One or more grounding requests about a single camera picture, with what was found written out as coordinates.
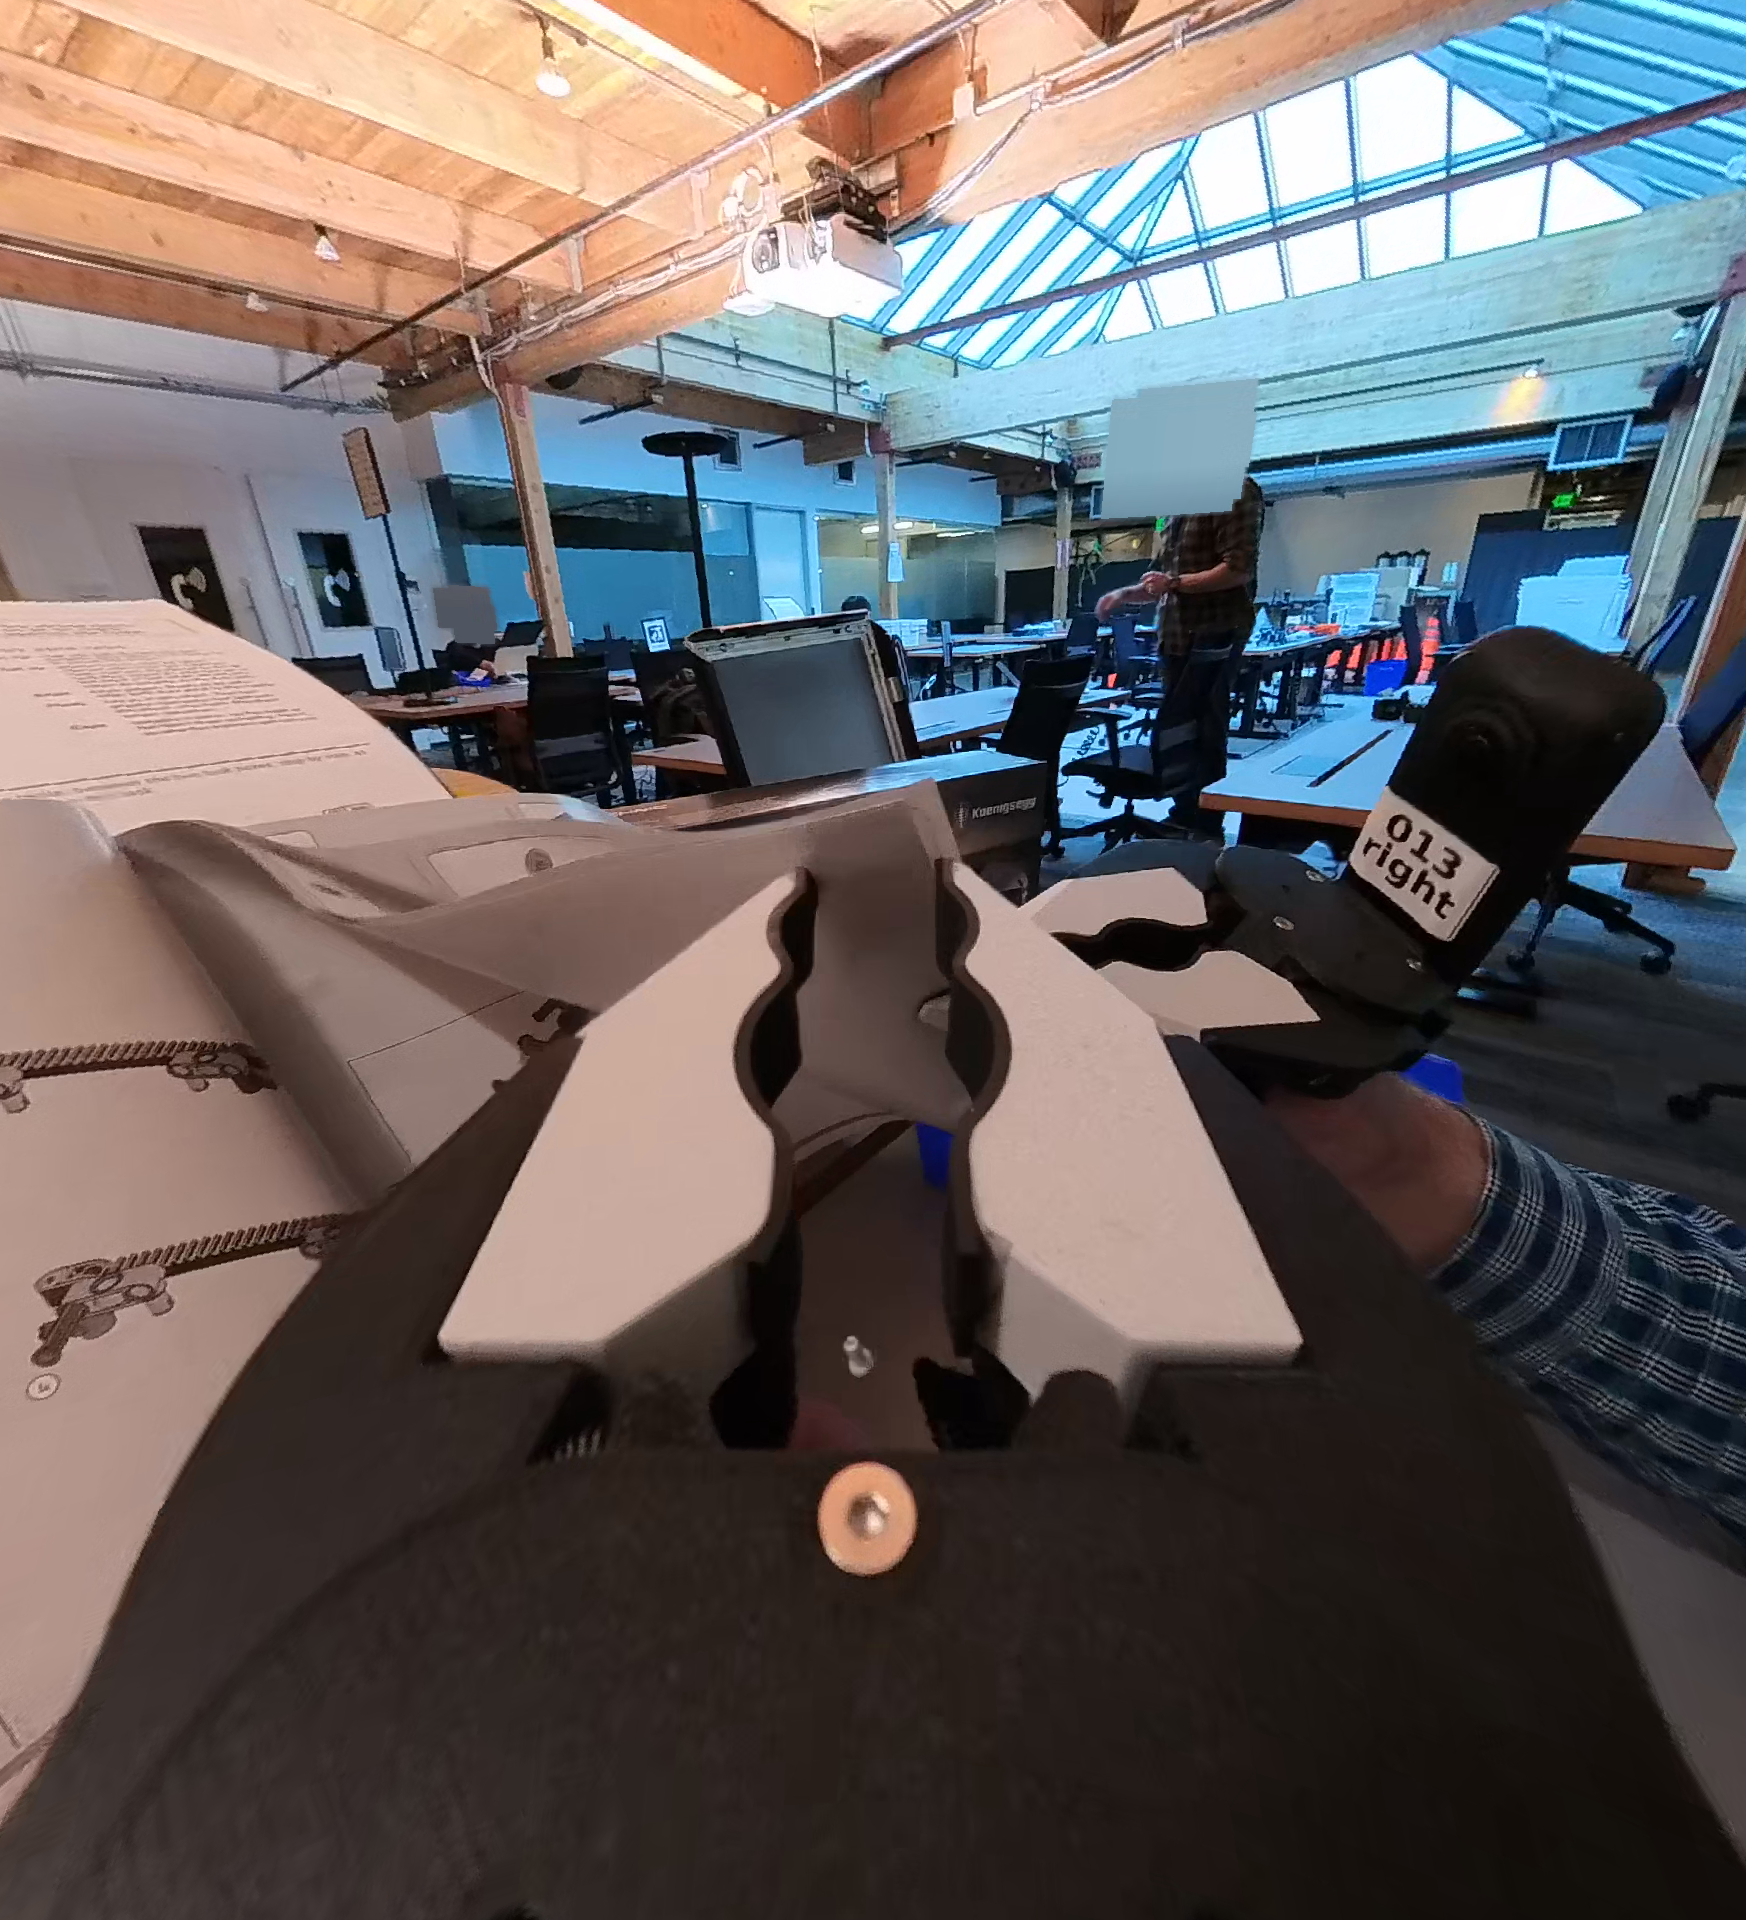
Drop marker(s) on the white ceiling projector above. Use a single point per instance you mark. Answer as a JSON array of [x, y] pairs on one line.
[[813, 270]]

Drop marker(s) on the black lego box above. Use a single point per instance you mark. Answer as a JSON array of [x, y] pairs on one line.
[[995, 818]]

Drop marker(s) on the green exit sign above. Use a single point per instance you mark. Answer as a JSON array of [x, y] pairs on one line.
[[1577, 494]]

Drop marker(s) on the printed paper sheet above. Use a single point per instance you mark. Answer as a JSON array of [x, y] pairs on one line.
[[138, 689]]

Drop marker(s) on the black wall poster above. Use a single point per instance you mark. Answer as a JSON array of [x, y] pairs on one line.
[[184, 578], [333, 578]]

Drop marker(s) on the small white peg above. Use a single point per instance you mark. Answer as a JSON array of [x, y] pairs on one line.
[[858, 1356]]

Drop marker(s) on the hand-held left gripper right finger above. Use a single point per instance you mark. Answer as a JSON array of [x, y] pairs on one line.
[[1129, 1200]]

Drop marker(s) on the white table with wooden edge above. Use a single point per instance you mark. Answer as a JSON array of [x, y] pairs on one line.
[[1638, 810]]

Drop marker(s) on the lego instruction booklet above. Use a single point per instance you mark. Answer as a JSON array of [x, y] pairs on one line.
[[138, 959]]

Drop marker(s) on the person's right forearm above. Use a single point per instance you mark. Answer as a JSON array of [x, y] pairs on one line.
[[1638, 1319]]

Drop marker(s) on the blue plastic bin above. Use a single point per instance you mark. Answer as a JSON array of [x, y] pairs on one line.
[[937, 1154]]

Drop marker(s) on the round wooden stand tray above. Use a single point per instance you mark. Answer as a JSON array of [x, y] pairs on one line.
[[476, 785]]

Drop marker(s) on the person's right hand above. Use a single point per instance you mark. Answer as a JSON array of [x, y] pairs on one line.
[[1399, 1170]]

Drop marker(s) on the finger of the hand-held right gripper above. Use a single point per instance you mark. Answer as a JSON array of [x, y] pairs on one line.
[[1218, 998], [1129, 901]]

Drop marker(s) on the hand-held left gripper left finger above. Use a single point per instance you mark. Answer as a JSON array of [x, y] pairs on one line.
[[618, 1200]]

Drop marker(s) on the grey computer monitor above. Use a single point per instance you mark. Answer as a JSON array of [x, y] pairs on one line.
[[799, 705]]

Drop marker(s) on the black floor lamp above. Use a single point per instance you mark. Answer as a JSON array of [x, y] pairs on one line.
[[700, 539]]

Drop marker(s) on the black office chair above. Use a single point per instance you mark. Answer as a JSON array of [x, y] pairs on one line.
[[1159, 734], [573, 719]]

